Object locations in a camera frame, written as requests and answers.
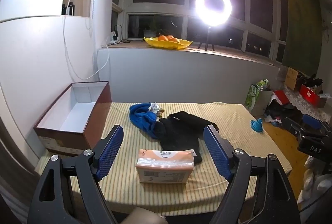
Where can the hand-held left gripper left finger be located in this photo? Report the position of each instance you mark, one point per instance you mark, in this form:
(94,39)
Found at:
(111,151)

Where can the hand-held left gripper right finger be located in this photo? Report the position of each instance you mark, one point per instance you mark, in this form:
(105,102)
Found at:
(217,152)

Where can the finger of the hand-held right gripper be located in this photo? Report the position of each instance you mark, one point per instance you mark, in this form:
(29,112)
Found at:
(312,121)
(291,125)

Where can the brown cardboard box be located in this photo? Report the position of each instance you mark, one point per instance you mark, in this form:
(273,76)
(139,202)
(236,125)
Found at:
(77,115)

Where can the lace table cloth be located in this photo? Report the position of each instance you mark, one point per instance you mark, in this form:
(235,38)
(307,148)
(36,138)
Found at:
(298,103)

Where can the striped yellow table cloth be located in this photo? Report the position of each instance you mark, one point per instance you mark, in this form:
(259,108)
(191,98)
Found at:
(241,151)

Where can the red box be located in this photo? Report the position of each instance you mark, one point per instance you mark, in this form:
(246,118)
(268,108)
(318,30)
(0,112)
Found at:
(310,93)

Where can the red cloth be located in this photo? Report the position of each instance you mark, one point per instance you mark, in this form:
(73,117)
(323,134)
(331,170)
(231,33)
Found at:
(280,97)

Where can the white plastic bag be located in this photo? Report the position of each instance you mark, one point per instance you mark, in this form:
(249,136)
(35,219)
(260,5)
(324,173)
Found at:
(315,182)

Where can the blue funnel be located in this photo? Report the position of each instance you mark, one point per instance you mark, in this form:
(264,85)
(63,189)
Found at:
(256,126)

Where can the grey cardboard box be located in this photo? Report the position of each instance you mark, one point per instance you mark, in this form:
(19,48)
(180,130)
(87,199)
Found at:
(263,102)

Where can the tan cardboard box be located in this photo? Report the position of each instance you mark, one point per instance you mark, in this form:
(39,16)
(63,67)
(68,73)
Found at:
(291,78)

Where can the blue fleece cloth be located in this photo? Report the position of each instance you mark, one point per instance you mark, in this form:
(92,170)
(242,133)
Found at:
(142,116)

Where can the green and white carton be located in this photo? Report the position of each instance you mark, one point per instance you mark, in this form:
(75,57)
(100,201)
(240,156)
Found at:
(253,97)

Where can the orange tissue pack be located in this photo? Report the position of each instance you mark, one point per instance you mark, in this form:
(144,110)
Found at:
(164,167)

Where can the silver snack wrapper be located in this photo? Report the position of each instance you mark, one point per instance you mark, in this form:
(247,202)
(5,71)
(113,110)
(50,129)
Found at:
(153,107)

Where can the small colourful snack packet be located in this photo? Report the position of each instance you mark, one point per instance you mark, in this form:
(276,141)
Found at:
(162,110)

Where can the beige rounded object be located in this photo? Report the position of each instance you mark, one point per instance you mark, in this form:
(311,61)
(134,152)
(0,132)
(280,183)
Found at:
(145,216)

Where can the green curtain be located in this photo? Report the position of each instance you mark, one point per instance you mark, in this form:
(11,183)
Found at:
(300,19)

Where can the black light tripod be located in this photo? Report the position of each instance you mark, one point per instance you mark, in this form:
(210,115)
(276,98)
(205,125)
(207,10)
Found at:
(207,40)

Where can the power strip with plugs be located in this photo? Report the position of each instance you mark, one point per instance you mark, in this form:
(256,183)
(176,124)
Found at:
(115,32)

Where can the yellow fruit plate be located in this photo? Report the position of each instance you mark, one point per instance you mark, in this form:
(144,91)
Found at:
(168,43)

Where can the orange fruit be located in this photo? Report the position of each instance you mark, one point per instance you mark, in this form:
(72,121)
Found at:
(173,38)
(163,38)

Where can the large dark bottle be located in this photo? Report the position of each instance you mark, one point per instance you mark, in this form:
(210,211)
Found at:
(70,8)

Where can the small dark bottle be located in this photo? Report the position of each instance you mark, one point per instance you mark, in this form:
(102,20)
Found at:
(64,8)

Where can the white framed window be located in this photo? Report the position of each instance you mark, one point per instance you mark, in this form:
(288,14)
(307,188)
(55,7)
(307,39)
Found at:
(160,8)

